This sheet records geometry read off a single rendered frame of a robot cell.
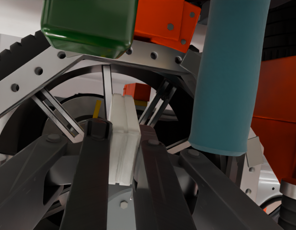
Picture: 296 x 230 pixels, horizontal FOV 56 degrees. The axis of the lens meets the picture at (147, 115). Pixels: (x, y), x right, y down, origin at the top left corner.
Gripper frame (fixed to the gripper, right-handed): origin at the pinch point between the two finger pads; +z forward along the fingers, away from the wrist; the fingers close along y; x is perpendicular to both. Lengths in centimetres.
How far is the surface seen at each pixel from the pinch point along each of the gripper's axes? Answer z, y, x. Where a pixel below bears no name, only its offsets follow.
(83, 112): 77, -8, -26
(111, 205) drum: 12.5, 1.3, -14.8
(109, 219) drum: 12.0, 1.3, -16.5
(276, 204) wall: 433, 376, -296
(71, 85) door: 425, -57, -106
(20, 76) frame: 29.0, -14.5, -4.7
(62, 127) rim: 37.3, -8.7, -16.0
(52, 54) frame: 30.4, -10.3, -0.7
